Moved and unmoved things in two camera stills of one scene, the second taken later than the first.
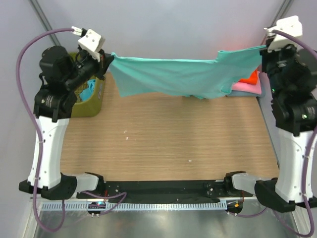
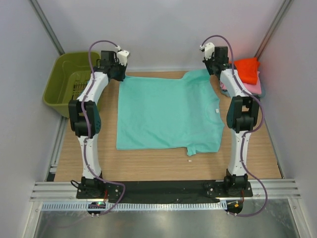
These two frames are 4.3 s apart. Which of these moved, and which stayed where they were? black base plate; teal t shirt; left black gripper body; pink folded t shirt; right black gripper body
Moved: left black gripper body; teal t shirt; right black gripper body
Stayed: black base plate; pink folded t shirt
